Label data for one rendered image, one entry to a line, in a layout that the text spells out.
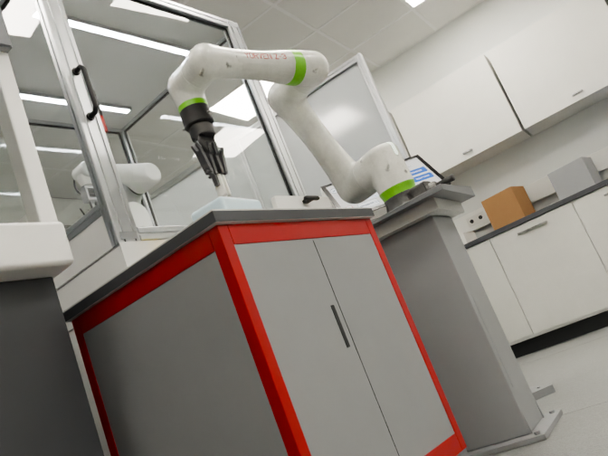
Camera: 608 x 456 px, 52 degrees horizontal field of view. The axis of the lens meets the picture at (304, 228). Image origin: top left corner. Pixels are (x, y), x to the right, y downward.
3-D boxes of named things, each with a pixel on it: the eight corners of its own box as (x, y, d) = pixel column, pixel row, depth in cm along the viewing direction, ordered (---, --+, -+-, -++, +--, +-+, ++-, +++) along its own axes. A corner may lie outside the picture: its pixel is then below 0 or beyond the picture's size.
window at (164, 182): (302, 222, 258) (225, 29, 280) (134, 229, 189) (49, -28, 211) (301, 222, 258) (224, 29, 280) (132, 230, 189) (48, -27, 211)
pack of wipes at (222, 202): (236, 232, 147) (230, 215, 148) (267, 215, 143) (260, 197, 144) (194, 232, 134) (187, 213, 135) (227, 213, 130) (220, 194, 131)
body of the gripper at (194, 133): (201, 135, 196) (210, 161, 194) (182, 130, 188) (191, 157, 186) (217, 122, 192) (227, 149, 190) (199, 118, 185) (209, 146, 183)
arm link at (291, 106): (362, 200, 236) (274, 88, 234) (391, 180, 225) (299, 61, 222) (345, 215, 227) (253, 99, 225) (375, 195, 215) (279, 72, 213)
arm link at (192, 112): (196, 99, 185) (216, 104, 193) (169, 118, 191) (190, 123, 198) (203, 116, 184) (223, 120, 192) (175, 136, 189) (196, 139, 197)
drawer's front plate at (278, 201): (339, 225, 209) (327, 195, 211) (286, 228, 185) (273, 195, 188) (336, 227, 210) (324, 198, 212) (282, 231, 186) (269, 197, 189)
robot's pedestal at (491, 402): (563, 413, 200) (463, 200, 217) (546, 439, 174) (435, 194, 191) (478, 439, 213) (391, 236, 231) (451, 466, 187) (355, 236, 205)
